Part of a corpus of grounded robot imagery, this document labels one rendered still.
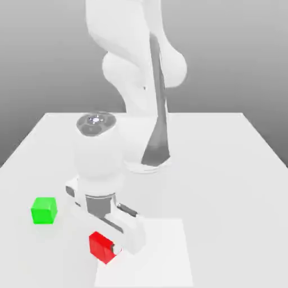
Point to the small green cube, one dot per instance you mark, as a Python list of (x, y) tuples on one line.
[(43, 211)]

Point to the small red cube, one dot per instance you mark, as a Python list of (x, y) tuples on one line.
[(100, 246)]

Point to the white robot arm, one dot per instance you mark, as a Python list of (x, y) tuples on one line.
[(132, 67)]

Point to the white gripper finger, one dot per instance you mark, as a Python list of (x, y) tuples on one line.
[(117, 248)]

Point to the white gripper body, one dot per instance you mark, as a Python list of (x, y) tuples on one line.
[(132, 234)]

